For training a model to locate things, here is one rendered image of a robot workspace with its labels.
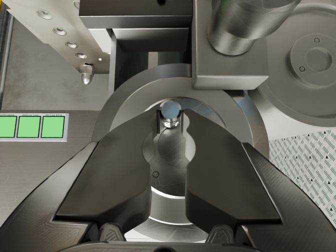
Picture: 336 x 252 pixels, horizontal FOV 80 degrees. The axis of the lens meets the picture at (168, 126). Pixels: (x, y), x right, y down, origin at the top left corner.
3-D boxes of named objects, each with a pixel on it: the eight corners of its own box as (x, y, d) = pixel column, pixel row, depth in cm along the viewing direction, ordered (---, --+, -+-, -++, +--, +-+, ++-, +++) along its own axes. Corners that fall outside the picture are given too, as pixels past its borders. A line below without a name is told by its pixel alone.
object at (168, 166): (147, 214, 14) (116, 114, 15) (150, 207, 16) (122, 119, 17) (248, 178, 14) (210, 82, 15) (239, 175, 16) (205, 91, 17)
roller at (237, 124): (248, 73, 16) (261, 224, 15) (201, 125, 42) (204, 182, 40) (107, 77, 17) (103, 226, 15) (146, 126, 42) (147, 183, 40)
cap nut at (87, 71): (91, 64, 50) (90, 81, 50) (97, 70, 54) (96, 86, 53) (77, 64, 50) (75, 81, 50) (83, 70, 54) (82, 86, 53)
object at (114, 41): (122, -76, 21) (113, 97, 18) (148, 47, 44) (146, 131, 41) (117, -76, 21) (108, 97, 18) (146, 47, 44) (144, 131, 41)
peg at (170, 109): (166, 94, 12) (186, 106, 12) (167, 106, 15) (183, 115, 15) (154, 113, 12) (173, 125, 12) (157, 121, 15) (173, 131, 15)
